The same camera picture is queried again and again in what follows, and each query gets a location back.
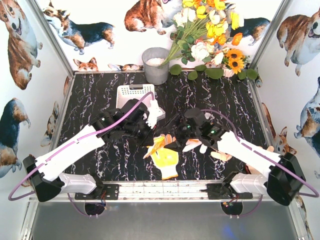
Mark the artificial flower bouquet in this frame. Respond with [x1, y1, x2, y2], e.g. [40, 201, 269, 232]
[162, 0, 245, 65]

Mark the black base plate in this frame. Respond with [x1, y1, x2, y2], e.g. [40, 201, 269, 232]
[74, 183, 120, 200]
[200, 183, 253, 200]

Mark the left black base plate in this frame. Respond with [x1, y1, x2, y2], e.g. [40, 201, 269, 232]
[74, 183, 120, 200]

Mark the front aluminium rail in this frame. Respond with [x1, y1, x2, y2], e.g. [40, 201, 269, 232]
[28, 180, 273, 203]

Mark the yellow dotted work glove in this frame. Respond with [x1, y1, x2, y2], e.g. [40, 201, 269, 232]
[150, 134, 179, 180]

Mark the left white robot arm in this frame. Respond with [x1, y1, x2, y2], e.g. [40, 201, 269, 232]
[23, 98, 159, 202]

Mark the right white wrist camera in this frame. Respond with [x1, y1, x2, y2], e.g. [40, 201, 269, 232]
[204, 112, 214, 120]

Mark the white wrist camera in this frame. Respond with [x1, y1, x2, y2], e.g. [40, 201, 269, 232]
[204, 112, 214, 120]
[146, 99, 164, 129]

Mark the white glove orange cuff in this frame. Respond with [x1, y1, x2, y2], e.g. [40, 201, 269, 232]
[143, 135, 166, 159]

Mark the white knit glove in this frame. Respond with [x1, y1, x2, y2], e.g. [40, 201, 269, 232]
[182, 139, 208, 154]

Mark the grey metal bucket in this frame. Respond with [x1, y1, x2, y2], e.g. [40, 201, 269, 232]
[141, 47, 169, 85]

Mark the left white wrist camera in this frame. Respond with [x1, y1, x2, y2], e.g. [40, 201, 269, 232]
[146, 99, 164, 129]

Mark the white plastic storage basket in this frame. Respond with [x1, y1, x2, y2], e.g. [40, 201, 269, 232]
[115, 83, 166, 121]

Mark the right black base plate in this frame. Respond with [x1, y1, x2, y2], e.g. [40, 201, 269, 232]
[200, 183, 253, 200]

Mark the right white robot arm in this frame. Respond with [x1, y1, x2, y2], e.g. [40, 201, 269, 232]
[163, 107, 306, 206]

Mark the sunflower pot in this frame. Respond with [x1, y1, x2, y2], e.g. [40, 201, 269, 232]
[221, 48, 250, 78]

